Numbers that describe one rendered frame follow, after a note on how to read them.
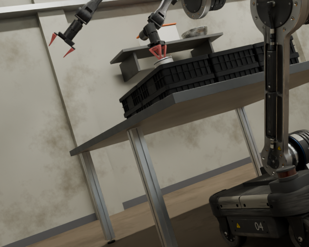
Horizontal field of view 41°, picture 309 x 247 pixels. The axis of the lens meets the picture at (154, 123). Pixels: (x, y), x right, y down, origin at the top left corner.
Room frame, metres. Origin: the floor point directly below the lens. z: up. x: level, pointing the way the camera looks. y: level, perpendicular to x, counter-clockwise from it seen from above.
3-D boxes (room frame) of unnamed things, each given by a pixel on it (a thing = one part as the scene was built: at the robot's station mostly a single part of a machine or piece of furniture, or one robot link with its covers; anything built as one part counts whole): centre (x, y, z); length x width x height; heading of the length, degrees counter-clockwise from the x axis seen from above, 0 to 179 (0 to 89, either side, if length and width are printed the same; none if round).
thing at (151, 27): (2.19, -0.13, 1.15); 0.07 x 0.06 x 0.07; 28
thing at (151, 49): (2.18, -0.14, 1.02); 0.07 x 0.07 x 0.09; 62
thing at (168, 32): (4.83, -0.35, 1.78); 0.40 x 0.33 x 0.22; 118
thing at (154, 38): (2.19, -0.14, 1.09); 0.10 x 0.07 x 0.07; 152
